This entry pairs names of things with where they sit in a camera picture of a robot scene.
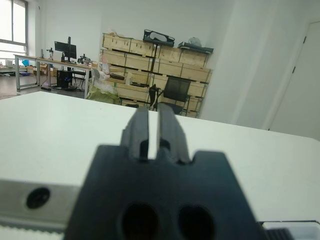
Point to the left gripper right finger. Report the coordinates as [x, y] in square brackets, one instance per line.
[170, 132]

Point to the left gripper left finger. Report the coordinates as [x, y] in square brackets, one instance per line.
[136, 130]

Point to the plywood crate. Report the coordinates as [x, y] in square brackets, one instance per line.
[142, 78]
[142, 47]
[193, 58]
[131, 92]
[196, 72]
[113, 57]
[168, 66]
[200, 89]
[138, 62]
[116, 42]
[170, 53]

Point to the black upright stand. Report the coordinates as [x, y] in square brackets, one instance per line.
[152, 93]

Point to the black mesh office chair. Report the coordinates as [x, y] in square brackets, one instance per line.
[177, 87]

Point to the olive green bag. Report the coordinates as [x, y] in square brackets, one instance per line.
[101, 96]

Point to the white plastic bag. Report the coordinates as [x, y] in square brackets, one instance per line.
[103, 86]

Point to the pink white carton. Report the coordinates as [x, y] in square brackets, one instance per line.
[104, 63]

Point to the black computer tower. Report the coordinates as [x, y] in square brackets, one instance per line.
[64, 79]

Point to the black flat case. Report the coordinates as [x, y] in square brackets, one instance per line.
[196, 48]

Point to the crumpled clear plastic bag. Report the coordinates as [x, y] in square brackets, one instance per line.
[195, 41]

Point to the black computer monitor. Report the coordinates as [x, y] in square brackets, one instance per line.
[65, 48]

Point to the long white desk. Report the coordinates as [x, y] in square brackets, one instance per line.
[17, 75]

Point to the white door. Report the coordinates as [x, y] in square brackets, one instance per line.
[310, 82]

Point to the large window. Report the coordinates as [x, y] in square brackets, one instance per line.
[18, 22]

